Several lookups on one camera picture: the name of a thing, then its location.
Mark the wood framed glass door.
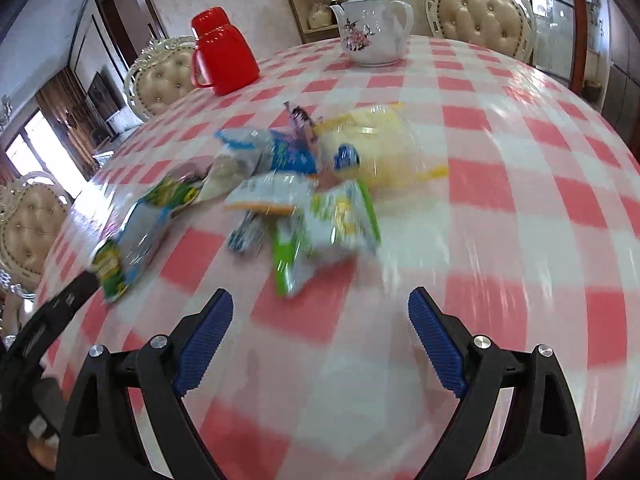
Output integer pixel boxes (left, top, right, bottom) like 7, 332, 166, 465
520, 0, 601, 86

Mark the red checked tablecloth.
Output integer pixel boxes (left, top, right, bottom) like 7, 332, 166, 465
32, 35, 640, 480

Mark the bright window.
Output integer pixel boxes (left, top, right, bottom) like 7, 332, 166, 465
0, 105, 66, 186

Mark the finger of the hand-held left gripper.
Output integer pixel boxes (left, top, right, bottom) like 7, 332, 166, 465
30, 270, 101, 322

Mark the orange and white snack packet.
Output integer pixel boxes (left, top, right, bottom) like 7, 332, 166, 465
224, 172, 316, 216

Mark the green and white snack packet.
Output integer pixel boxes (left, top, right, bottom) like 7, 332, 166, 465
272, 180, 381, 296

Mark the black flat television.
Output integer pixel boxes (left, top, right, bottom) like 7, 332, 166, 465
87, 72, 121, 117

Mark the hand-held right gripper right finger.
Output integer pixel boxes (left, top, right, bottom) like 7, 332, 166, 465
407, 287, 586, 480

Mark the red thermos jug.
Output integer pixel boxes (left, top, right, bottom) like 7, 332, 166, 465
190, 6, 261, 97

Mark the clear yellow-edged snack packet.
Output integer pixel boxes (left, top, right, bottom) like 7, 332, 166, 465
315, 102, 448, 191

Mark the green yellow blue snack packet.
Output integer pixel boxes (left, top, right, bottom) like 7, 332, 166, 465
92, 170, 206, 303

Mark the cream tufted dining chair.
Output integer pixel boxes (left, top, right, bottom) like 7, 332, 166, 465
425, 0, 537, 63
123, 36, 198, 122
0, 171, 71, 306

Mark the small blue stick packet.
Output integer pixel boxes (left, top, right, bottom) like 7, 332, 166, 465
227, 210, 266, 256

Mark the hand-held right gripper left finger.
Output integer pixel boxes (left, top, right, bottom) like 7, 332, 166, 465
57, 287, 236, 480

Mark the brown wooden door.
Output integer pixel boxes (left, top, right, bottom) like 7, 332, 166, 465
100, 0, 166, 61

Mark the clear beige bun packet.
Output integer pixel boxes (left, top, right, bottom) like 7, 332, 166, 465
192, 155, 251, 206

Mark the purple snack packet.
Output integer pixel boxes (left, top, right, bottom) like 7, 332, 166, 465
282, 101, 326, 148

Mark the wooden wall shelf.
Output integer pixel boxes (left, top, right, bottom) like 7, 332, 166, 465
278, 0, 371, 43

